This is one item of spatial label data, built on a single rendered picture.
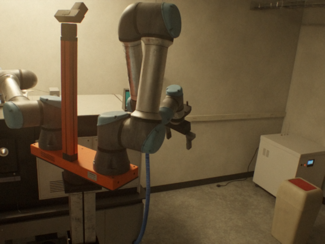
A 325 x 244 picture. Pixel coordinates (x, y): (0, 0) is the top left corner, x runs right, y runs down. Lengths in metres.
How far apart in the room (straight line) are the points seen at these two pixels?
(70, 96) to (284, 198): 2.61
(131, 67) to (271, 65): 3.44
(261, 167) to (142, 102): 3.47
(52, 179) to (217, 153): 2.62
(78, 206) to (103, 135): 0.41
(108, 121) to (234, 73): 3.12
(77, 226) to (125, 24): 0.91
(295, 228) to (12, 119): 2.81
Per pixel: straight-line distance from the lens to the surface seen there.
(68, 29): 1.16
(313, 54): 4.60
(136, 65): 1.19
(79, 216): 1.42
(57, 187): 2.32
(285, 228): 3.44
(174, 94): 1.29
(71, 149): 1.25
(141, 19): 1.07
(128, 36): 1.13
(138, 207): 2.51
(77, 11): 1.14
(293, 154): 3.94
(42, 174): 2.26
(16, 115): 1.32
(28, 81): 1.74
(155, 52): 1.04
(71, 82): 1.18
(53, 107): 1.35
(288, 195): 3.28
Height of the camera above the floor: 2.02
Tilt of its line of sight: 17 degrees down
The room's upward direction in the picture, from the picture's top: 4 degrees clockwise
